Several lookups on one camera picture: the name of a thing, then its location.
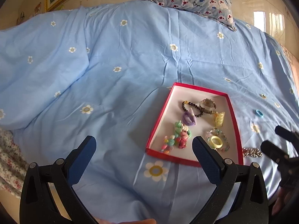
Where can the blue floral blanket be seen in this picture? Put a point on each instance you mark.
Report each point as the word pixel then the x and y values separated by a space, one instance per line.
pixel 93 79

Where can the person's right hand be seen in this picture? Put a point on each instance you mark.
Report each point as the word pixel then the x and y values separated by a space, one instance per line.
pixel 279 205

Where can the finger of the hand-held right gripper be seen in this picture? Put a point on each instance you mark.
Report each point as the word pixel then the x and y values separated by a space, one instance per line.
pixel 273 151
pixel 287 134

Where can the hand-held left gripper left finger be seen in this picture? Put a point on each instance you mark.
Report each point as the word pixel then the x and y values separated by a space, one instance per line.
pixel 80 161

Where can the wall sticker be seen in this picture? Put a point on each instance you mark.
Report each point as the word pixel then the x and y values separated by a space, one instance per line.
pixel 21 16
pixel 37 8

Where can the floral cloth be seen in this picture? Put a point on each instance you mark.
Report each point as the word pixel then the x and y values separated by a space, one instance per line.
pixel 10 158

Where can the person's left hand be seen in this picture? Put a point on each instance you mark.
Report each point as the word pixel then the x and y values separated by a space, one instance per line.
pixel 130 222

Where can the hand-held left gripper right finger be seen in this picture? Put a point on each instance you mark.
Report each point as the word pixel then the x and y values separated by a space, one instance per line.
pixel 206 161

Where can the yellow green bangle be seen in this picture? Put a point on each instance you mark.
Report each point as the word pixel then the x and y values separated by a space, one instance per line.
pixel 216 142

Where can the red cardboard box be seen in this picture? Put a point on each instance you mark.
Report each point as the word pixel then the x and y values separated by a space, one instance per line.
pixel 203 123

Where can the silver wrist watch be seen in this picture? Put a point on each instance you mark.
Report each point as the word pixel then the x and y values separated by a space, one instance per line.
pixel 208 103

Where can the pink printed bed sheet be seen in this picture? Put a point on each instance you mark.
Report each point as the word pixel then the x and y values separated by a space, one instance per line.
pixel 292 58

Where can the yellow hair claw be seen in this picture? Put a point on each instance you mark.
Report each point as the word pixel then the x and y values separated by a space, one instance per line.
pixel 218 119

